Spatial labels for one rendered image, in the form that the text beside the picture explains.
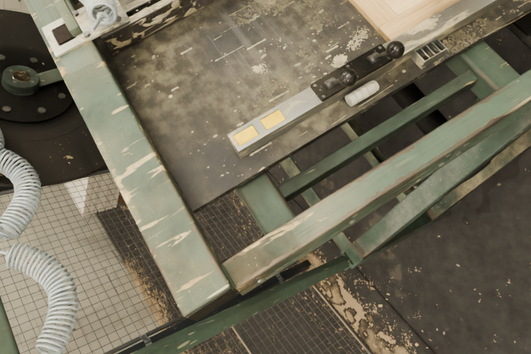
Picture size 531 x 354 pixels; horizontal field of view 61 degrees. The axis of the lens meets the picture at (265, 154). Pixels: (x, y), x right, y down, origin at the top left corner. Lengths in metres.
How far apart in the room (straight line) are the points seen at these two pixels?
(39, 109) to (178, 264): 0.90
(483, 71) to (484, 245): 1.52
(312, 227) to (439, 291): 2.00
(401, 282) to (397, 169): 2.05
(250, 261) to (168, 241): 0.16
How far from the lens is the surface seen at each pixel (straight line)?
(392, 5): 1.24
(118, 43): 1.22
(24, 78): 1.67
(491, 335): 2.83
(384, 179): 0.95
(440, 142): 1.01
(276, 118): 1.01
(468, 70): 1.25
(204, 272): 0.86
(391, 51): 0.98
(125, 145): 0.98
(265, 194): 1.02
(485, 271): 2.68
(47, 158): 1.51
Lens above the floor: 2.27
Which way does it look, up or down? 41 degrees down
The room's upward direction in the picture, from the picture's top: 104 degrees counter-clockwise
